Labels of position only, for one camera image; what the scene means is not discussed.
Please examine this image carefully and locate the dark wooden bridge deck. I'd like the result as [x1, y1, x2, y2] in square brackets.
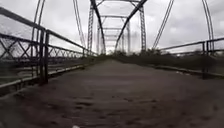
[0, 59, 224, 128]

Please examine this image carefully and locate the row of trees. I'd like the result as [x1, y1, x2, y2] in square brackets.
[99, 48, 224, 73]

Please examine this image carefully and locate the lattice metal bridge railing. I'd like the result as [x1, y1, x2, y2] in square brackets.
[0, 6, 99, 98]
[156, 36, 224, 81]

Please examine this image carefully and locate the steel truss bridge frame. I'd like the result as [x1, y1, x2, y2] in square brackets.
[29, 0, 216, 56]

